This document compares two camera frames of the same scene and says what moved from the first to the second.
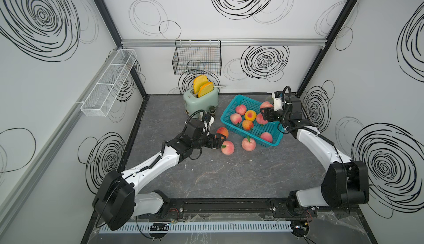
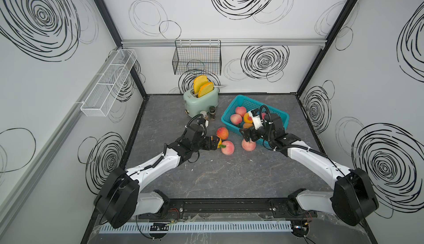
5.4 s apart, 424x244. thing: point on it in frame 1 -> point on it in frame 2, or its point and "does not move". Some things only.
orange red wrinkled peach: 223,131 does not move
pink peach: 241,109 does not move
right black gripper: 267,113 -> 245,134
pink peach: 236,118 does not move
